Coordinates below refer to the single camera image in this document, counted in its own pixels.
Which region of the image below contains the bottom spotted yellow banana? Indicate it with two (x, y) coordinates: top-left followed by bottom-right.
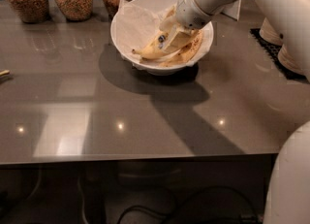
(159, 31), (202, 67)

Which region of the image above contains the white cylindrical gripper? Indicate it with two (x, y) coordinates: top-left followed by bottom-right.
(159, 0), (213, 53)

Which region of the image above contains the white standing sign card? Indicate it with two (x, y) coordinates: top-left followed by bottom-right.
(222, 0), (241, 20)

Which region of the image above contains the black cable under table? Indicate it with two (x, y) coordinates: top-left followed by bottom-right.
(115, 185), (260, 224)

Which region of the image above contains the yellow object at left edge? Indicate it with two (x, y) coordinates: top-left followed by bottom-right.
(0, 70), (10, 77)

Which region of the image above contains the white ceramic bowl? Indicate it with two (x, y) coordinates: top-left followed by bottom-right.
(109, 0), (215, 77)

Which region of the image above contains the black mesh mat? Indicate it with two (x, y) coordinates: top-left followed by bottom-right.
(250, 28), (305, 80)

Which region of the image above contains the black power strip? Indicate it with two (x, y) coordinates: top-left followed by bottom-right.
(239, 214), (264, 224)

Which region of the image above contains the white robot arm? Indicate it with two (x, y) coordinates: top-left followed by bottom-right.
(160, 0), (310, 224)

